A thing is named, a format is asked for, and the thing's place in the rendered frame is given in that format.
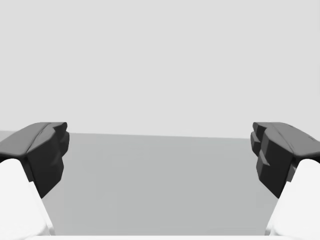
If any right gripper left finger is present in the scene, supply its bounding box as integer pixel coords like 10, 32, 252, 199
0, 121, 70, 236

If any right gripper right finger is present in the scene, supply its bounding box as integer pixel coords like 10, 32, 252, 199
250, 121, 320, 236

